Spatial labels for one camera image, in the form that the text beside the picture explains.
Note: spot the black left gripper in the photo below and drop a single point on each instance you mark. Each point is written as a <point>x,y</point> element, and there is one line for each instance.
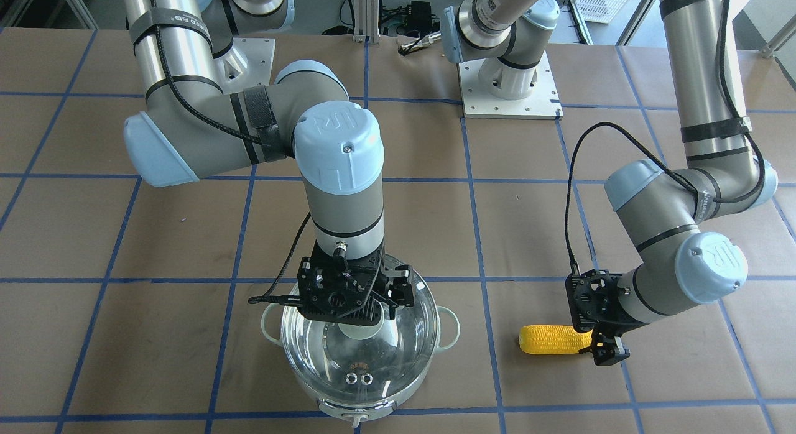
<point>612,315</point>

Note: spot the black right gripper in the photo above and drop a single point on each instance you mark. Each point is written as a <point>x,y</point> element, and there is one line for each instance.
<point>398,284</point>

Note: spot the pale green cooking pot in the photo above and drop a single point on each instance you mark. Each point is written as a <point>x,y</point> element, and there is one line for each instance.
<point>354,403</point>

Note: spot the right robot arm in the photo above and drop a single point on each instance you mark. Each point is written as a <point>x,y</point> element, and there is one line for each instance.
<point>197,126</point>

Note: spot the yellow corn cob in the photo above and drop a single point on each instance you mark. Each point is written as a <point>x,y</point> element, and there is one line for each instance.
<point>552,340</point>

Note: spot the white plastic basket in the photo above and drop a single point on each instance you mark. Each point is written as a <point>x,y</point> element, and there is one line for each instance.
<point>599,11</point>

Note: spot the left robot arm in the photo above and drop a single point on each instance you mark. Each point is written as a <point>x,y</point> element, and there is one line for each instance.
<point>659,208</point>

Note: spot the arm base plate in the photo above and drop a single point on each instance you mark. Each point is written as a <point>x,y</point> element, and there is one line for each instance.
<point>246,63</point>
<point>541,92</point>

